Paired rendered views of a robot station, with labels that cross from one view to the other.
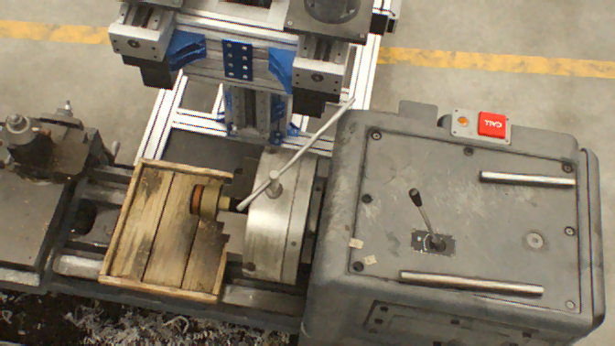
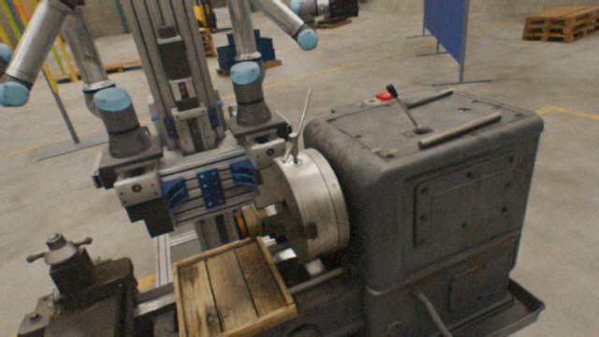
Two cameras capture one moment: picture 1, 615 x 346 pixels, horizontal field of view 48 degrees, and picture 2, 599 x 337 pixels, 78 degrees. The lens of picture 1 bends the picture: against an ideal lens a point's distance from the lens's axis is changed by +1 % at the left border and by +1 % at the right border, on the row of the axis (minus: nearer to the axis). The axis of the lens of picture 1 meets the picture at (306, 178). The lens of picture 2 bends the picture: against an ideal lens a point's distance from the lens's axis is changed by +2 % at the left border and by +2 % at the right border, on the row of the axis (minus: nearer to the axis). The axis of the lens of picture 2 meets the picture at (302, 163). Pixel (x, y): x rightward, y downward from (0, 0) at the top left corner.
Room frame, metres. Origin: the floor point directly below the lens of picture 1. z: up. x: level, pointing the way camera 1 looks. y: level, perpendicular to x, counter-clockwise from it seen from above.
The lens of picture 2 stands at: (-0.15, 0.39, 1.68)
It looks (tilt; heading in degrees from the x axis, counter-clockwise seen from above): 27 degrees down; 337
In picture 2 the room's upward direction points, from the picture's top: 8 degrees counter-clockwise
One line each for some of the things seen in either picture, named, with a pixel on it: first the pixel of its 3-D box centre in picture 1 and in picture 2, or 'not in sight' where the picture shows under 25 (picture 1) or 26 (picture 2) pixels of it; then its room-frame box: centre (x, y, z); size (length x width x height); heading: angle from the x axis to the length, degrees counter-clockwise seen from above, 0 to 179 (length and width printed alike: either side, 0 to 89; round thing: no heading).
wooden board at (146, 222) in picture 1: (177, 228); (228, 286); (0.71, 0.32, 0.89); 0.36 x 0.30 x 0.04; 176
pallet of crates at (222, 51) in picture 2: not in sight; (245, 51); (7.67, -1.91, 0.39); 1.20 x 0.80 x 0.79; 101
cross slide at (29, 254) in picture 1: (33, 187); (84, 318); (0.76, 0.69, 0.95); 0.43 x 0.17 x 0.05; 176
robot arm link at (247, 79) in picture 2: not in sight; (247, 80); (1.30, -0.02, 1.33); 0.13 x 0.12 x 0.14; 154
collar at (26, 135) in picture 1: (20, 127); (60, 249); (0.82, 0.69, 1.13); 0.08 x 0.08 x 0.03
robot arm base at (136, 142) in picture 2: not in sight; (127, 138); (1.34, 0.48, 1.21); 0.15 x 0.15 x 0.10
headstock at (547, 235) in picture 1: (444, 239); (411, 171); (0.69, -0.34, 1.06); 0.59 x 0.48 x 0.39; 86
